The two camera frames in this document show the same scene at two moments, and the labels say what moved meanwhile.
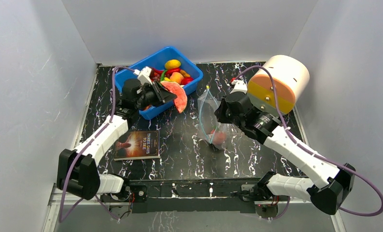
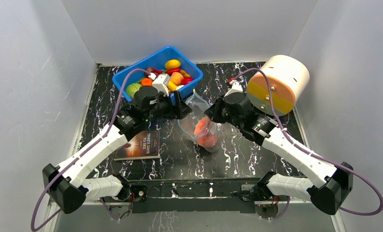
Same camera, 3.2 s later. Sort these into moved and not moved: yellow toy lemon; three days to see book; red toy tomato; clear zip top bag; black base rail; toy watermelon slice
Moved: toy watermelon slice; clear zip top bag
Not moved: three days to see book; yellow toy lemon; red toy tomato; black base rail
